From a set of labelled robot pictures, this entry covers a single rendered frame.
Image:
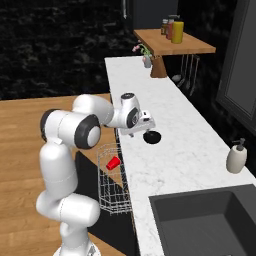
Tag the dark dishwasher door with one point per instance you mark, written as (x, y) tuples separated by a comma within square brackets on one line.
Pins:
[(113, 230)]

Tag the pink flowers in grey vase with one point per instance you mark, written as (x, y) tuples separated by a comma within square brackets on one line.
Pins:
[(146, 60)]

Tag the red cup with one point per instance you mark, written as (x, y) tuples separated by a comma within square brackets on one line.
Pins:
[(113, 163)]

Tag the wooden shelf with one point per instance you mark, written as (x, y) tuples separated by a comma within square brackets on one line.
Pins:
[(186, 46)]

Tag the yellow bottle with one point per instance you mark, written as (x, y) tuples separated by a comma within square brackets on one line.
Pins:
[(177, 32)]

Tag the brown jar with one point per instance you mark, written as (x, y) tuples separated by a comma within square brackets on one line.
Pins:
[(164, 27)]

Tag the beige soap dispenser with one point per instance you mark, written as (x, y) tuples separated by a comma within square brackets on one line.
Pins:
[(236, 159)]

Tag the hanging grey utensil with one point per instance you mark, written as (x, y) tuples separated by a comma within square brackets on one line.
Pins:
[(194, 80), (189, 83)]

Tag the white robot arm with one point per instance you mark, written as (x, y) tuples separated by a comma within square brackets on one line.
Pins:
[(63, 166)]

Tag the dark grey sink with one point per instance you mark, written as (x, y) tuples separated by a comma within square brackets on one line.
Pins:
[(206, 223)]

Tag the dark grey cabinet door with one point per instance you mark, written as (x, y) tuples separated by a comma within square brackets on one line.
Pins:
[(241, 63)]

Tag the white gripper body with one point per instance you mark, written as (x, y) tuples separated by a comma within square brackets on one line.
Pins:
[(141, 126)]

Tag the black bowl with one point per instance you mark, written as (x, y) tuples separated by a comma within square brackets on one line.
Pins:
[(152, 138)]

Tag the orange bottle with grey cap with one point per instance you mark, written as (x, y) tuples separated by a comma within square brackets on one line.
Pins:
[(171, 28)]

